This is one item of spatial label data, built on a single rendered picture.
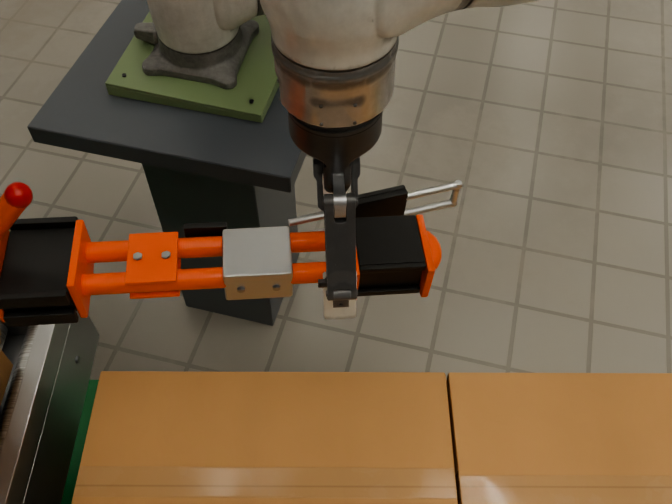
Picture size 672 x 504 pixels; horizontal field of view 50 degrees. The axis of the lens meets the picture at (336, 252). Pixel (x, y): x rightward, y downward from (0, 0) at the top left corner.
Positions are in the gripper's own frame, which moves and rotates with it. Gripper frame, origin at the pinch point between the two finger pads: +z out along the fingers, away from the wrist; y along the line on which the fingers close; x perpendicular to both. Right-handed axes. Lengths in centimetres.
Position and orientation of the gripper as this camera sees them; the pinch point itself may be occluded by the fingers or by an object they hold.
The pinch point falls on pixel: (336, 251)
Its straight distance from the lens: 71.4
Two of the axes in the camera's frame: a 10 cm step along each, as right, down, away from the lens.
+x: 10.0, -0.4, 0.3
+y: 0.5, 8.0, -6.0
